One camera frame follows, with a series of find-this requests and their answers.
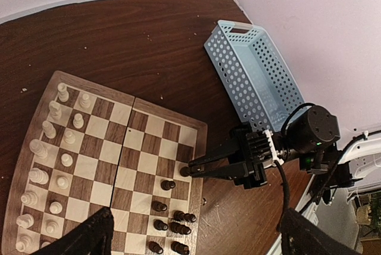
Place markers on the dark wooden chess piece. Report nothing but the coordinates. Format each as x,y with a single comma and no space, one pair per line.
159,206

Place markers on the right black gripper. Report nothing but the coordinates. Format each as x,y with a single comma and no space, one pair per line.
248,152

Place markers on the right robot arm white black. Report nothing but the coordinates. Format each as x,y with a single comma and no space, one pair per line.
309,138

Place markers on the row of white chess pieces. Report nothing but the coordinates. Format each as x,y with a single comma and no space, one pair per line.
51,198

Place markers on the wooden chess board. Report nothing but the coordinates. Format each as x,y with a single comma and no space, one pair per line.
130,146

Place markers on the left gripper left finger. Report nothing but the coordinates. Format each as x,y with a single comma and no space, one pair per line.
93,236

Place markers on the light blue plastic basket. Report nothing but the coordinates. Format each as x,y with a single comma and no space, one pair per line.
254,74

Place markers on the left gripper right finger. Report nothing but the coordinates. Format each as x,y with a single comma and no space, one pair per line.
300,236

